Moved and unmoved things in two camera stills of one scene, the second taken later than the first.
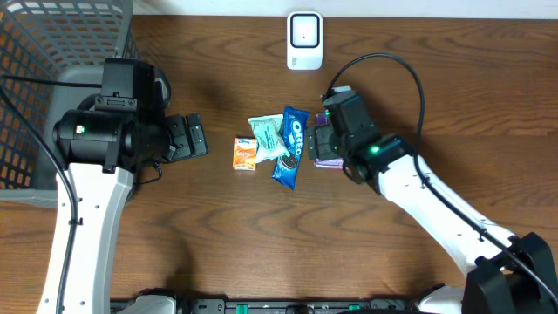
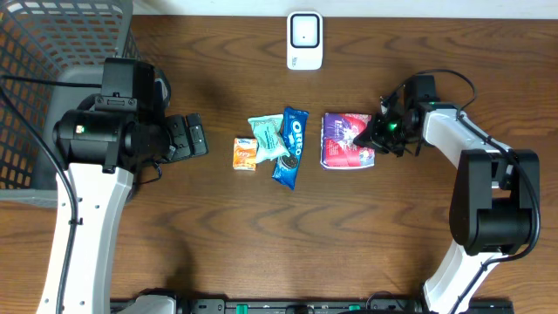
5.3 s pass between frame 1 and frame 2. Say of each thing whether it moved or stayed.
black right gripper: moved
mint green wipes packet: stayed
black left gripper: stayed
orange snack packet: stayed
